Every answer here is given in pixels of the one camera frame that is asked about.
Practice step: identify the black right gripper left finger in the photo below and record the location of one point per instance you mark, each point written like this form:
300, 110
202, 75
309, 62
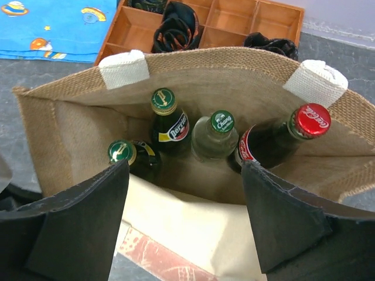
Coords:
68, 236

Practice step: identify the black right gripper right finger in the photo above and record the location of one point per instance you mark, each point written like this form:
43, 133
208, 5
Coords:
301, 236

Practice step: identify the Coca-Cola glass bottle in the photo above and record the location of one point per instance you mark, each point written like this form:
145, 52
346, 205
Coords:
271, 142

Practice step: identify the burlap canvas tote bag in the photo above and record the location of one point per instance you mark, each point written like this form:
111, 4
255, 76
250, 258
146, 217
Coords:
197, 209

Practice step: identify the Perrier bottle front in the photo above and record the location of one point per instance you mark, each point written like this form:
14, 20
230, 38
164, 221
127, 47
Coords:
143, 159

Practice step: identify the perrier bottle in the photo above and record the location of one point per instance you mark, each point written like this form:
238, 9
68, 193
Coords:
170, 127
143, 159

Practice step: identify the Perrier bottle rear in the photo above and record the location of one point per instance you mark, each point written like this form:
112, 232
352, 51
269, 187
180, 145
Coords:
170, 127

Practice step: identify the dark rolled cloth right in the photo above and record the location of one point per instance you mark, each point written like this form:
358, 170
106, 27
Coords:
284, 47

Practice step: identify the dark rolled cloth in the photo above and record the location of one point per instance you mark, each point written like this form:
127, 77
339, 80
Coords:
179, 29
155, 6
284, 47

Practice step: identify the blue space-print cloth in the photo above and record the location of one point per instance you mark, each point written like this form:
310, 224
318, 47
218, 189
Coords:
65, 30

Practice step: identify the wooden compartment tray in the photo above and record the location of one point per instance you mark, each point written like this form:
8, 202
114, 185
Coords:
222, 23

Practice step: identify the dark rolled cloth middle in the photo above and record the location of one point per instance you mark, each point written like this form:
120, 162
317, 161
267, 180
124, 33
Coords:
179, 29

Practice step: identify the dark rolled cloth left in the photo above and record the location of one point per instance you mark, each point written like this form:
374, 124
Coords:
155, 6

